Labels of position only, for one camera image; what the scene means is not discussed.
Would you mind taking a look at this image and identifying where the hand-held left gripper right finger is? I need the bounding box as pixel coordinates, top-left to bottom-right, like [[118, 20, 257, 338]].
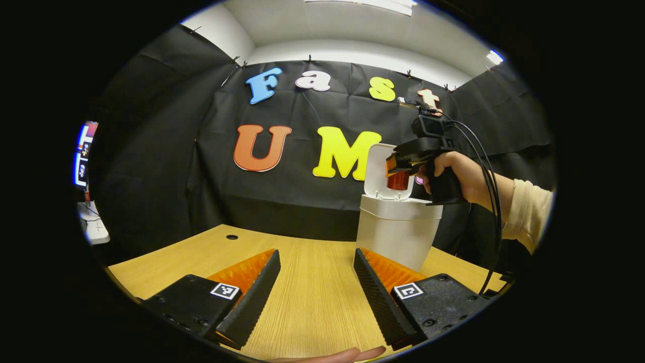
[[353, 247, 490, 351]]

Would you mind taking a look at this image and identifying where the red pop can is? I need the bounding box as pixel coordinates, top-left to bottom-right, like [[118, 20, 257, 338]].
[[386, 170, 411, 191]]

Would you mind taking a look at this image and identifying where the black backdrop cloth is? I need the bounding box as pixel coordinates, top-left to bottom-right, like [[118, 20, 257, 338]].
[[86, 24, 557, 263]]

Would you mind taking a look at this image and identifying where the black cable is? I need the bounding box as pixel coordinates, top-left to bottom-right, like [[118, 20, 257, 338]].
[[438, 118, 498, 295], [397, 97, 504, 298]]

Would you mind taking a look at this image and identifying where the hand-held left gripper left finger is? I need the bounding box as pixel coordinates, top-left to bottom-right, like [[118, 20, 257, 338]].
[[143, 249, 282, 350]]

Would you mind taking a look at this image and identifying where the wooden desktop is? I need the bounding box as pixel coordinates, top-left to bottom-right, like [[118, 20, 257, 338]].
[[107, 224, 509, 363]]

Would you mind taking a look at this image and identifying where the white desktop garbage bin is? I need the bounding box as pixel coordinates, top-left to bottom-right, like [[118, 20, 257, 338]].
[[356, 143, 444, 273]]

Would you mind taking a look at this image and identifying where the computer screen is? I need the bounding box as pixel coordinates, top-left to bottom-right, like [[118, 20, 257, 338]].
[[75, 121, 99, 188]]

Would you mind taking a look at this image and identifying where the white side table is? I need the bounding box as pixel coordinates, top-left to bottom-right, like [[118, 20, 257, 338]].
[[77, 201, 111, 246]]

